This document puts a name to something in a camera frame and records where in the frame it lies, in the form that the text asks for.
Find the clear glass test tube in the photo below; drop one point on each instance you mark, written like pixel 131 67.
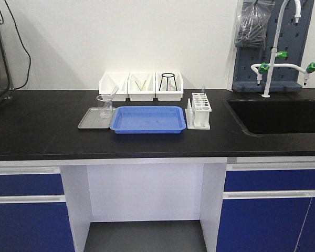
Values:
pixel 114 91

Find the white test tube rack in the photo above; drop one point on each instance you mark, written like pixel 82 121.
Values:
pixel 197 112

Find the grey pegboard drying rack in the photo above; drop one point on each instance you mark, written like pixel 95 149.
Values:
pixel 292 40

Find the blue plastic tray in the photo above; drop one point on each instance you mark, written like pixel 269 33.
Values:
pixel 148 120

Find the yellow green droppers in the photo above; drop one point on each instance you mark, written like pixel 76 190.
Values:
pixel 142 86

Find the clear glass flask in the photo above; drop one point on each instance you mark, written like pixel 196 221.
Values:
pixel 171 86

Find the right white storage bin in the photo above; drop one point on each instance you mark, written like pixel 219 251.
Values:
pixel 169 95

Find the white storage bin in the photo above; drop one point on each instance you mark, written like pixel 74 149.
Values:
pixel 169 95
pixel 134 94
pixel 110 80

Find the middle white storage bin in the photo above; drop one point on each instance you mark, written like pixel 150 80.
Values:
pixel 134 94

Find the black metal tripod stand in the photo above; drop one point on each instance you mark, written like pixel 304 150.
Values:
pixel 165 78

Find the clear glass beaker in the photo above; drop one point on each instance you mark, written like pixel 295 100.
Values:
pixel 105 106

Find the left white storage bin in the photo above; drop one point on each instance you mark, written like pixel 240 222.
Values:
pixel 110 80

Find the grey plastic tray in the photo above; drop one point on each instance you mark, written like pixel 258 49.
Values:
pixel 92 120

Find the black sink basin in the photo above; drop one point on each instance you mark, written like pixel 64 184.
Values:
pixel 273 116

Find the white lab faucet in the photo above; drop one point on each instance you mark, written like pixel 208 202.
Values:
pixel 268 68

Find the plastic bag of pegs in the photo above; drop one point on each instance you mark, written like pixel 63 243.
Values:
pixel 253 23

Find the right blue cabinet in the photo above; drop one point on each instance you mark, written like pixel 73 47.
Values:
pixel 268 205

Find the blue cabinet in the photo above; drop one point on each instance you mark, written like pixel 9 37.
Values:
pixel 268 205
pixel 33 210

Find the left blue cabinet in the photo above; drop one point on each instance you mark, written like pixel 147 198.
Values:
pixel 33 210

